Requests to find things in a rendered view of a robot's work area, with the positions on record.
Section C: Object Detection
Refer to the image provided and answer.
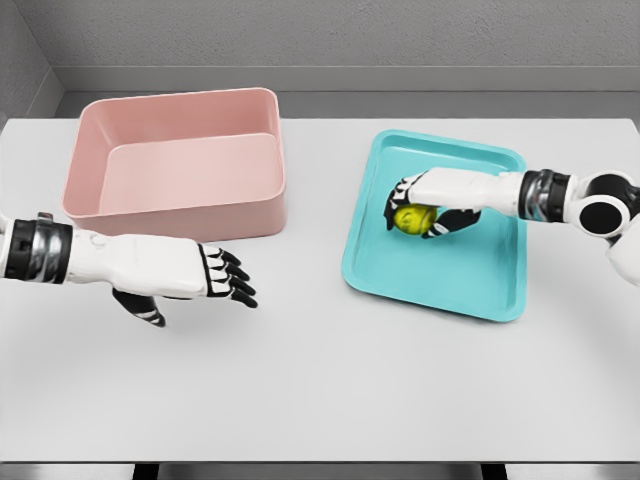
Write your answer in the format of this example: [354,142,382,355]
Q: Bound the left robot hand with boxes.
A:
[110,236,260,330]

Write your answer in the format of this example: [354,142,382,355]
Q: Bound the pink basket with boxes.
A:
[60,87,288,238]

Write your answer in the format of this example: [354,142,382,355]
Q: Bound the blue tray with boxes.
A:
[341,129,529,324]

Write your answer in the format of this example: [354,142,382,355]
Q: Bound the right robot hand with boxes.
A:
[383,167,484,240]

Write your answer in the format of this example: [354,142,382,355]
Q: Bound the yellow-green tennis ball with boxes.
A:
[393,203,439,236]

